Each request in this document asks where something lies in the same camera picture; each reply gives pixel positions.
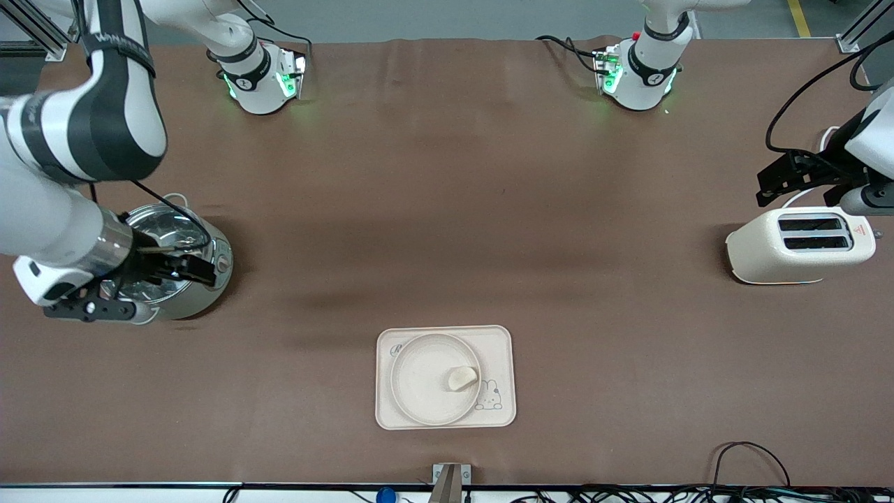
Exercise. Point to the cream rabbit print tray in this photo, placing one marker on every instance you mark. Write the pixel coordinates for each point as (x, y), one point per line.
(499, 349)

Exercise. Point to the white two-slot toaster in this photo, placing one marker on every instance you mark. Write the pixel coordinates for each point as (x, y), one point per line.
(754, 251)

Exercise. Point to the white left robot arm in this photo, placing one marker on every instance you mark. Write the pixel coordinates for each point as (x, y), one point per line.
(646, 77)

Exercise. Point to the round white plate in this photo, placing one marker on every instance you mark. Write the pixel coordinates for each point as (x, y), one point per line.
(419, 384)

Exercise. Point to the stainless steel cooker pot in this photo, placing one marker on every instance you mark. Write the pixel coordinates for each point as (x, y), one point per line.
(202, 293)

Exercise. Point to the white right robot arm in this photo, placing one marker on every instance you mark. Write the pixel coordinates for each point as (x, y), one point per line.
(42, 202)

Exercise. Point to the small blue round object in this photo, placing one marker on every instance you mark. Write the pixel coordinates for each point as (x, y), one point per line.
(385, 496)

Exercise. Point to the aluminium frame profile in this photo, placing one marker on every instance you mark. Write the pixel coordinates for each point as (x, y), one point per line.
(855, 31)
(35, 28)

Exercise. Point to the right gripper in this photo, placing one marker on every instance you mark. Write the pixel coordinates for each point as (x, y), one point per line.
(150, 260)

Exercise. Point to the white half-round bun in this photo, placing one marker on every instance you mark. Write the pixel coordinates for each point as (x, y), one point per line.
(462, 378)

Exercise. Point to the brown table mat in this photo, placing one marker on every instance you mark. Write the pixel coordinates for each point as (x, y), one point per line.
(447, 209)

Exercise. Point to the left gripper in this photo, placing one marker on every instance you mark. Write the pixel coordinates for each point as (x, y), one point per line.
(836, 162)

